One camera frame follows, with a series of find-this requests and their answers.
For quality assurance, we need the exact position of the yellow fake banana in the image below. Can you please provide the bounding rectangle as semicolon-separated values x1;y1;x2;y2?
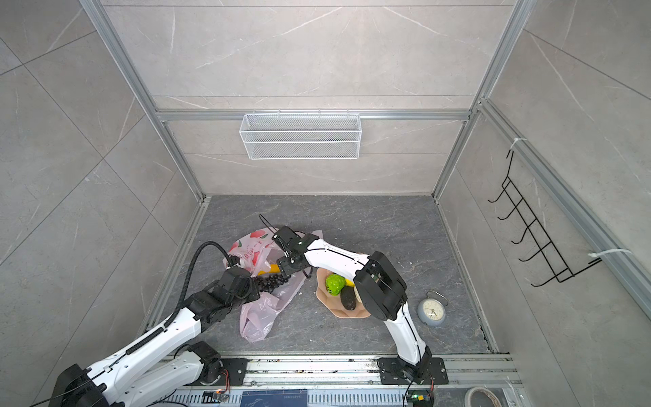
259;264;281;276

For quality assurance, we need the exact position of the pink plastic bag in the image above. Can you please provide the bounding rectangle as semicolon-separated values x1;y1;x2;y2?
228;227;312;344

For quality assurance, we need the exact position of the green fake fruit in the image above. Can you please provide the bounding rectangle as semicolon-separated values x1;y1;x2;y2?
325;274;347;296

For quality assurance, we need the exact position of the pink scalloped plate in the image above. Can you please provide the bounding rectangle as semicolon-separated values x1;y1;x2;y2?
316;268;371;319

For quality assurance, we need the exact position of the dark purple fake fruit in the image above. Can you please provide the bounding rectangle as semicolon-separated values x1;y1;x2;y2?
339;286;357;311

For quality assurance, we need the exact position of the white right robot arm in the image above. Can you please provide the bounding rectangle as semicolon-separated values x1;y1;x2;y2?
272;227;432;384

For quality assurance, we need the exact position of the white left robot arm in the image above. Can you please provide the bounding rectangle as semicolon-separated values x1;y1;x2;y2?
47;266;260;406

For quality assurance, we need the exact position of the black fake grape bunch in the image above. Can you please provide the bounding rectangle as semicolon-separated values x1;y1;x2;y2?
255;273;290;293

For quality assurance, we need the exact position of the blue label plate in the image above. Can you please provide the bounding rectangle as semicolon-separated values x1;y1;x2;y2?
239;389;309;407

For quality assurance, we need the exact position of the grey alarm clock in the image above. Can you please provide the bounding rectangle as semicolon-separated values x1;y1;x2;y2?
417;290;449;327

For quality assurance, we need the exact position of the white tape roll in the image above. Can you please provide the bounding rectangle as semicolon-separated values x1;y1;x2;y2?
464;387;503;407

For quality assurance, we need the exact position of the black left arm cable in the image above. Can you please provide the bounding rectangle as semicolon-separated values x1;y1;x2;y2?
162;241;240;329

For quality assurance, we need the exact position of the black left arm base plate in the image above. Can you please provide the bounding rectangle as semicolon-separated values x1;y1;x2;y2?
199;358;249;388

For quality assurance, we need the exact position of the white wire mesh basket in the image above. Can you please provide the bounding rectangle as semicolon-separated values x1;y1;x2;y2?
239;113;363;160

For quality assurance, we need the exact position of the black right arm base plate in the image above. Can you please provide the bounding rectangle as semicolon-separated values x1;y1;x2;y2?
377;357;449;386

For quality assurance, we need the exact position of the black wire hook rack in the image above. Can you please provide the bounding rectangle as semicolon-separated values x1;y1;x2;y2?
488;150;603;288

